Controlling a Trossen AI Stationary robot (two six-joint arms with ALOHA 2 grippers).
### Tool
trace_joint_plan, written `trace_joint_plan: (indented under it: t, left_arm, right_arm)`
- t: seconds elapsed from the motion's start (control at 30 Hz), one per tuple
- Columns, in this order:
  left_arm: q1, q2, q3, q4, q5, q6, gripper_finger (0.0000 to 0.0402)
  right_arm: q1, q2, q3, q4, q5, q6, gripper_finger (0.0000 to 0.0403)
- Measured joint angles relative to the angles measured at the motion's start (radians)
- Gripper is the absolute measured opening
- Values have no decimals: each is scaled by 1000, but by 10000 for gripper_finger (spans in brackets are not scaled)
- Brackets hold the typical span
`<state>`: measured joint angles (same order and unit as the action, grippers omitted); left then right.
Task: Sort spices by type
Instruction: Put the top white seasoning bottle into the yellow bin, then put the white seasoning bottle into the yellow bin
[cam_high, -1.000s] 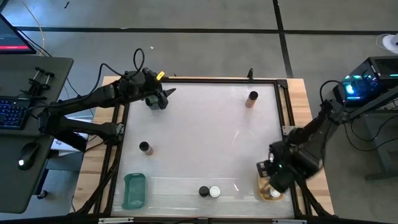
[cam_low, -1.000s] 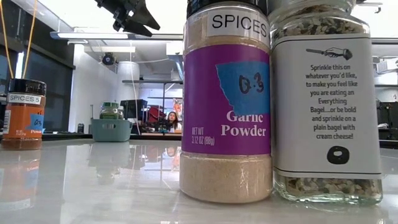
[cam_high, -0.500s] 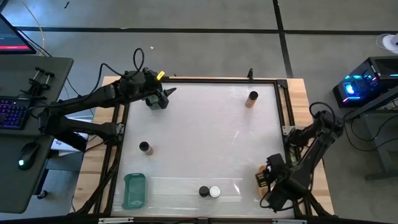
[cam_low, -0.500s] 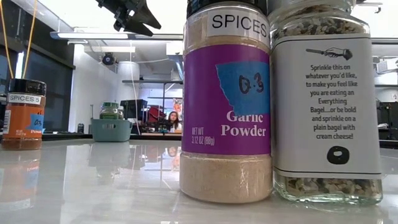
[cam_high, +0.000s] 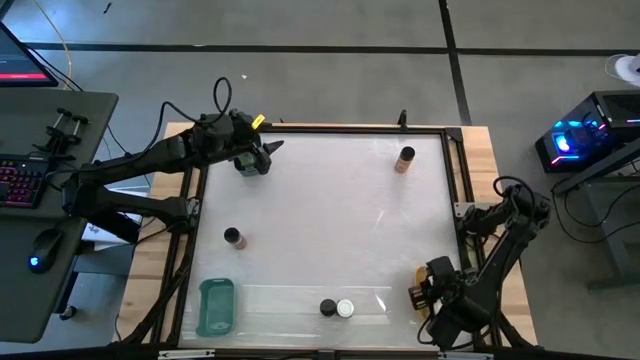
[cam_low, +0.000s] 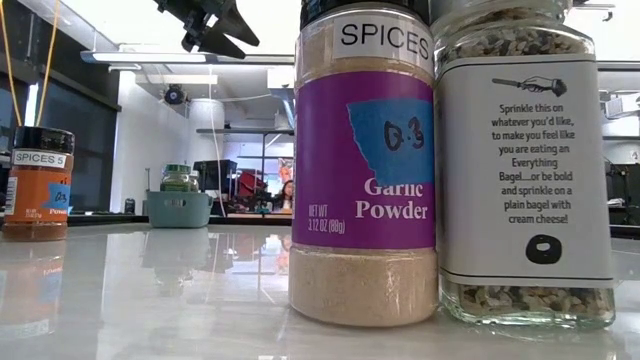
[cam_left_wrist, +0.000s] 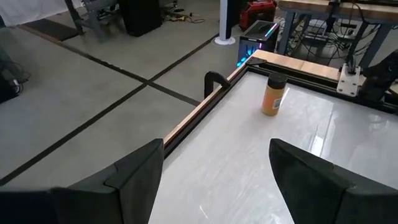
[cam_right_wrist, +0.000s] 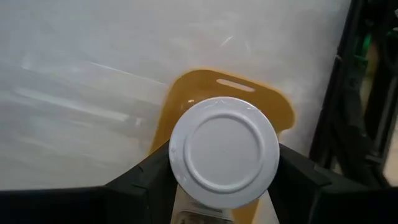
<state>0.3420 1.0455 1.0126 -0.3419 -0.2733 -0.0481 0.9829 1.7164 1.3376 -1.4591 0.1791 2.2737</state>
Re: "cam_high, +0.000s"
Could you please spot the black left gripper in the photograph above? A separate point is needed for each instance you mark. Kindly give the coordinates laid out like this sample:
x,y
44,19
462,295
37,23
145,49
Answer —
x,y
247,142

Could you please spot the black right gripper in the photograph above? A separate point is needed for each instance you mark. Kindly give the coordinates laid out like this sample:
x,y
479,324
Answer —
x,y
444,280

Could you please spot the white-lid bagel seasoning jar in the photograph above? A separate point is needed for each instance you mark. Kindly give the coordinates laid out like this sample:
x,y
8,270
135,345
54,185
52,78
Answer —
x,y
345,308

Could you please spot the orange black-lid jar labelled five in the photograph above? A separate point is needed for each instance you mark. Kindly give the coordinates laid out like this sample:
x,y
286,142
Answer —
x,y
231,234

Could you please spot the purple-label garlic powder jar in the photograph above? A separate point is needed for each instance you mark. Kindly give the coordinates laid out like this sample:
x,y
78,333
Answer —
x,y
327,307

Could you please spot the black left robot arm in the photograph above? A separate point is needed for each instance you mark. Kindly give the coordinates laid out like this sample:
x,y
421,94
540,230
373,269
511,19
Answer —
x,y
150,152

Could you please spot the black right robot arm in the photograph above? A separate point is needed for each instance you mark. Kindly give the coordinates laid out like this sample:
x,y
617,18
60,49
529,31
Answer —
x,y
495,270

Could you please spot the blue-grey plastic bin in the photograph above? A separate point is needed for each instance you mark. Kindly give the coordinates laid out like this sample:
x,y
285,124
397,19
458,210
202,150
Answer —
x,y
242,173

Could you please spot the orange black-lid spice jar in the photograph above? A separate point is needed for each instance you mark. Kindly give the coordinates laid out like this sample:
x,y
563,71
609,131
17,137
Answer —
x,y
407,152

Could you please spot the teal plastic bin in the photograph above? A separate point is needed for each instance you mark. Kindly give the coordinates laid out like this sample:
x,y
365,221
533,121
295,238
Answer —
x,y
216,310

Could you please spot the black desk support bar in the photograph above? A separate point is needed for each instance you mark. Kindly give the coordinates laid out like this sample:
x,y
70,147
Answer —
x,y
120,231

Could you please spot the white paper booklet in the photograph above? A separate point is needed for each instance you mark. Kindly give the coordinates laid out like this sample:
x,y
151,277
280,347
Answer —
x,y
102,232

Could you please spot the dark grey side desk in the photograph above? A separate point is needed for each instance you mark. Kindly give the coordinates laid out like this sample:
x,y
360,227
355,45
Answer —
x,y
75,130

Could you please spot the black clamp stand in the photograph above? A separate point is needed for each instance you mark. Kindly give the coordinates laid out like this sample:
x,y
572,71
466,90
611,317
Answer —
x,y
60,137

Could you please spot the black computer mouse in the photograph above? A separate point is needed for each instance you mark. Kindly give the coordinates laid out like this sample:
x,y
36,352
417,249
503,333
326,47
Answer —
x,y
45,250

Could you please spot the black backlit keyboard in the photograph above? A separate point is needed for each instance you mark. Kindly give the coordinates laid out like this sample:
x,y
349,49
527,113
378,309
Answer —
x,y
20,180

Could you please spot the black desk caster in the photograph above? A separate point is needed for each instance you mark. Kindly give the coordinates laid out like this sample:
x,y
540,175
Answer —
x,y
68,313

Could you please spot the computer monitor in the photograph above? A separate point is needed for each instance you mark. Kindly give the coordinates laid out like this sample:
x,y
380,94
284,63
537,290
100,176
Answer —
x,y
20,60

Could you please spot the black RGB computer tower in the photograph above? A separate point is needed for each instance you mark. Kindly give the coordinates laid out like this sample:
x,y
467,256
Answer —
x,y
615,110

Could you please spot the white round object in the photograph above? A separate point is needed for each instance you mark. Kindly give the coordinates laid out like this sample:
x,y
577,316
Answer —
x,y
627,67

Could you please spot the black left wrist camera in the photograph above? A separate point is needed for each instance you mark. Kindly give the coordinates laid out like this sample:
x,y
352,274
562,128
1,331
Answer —
x,y
242,121

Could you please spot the silver metal bracket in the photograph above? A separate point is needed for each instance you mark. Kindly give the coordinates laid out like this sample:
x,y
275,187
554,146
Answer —
x,y
465,356
185,353

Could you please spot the black aluminium table frame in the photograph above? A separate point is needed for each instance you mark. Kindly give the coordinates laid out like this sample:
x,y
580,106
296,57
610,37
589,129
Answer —
x,y
350,130

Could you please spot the black frame clamp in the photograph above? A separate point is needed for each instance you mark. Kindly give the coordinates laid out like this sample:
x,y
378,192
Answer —
x,y
402,120

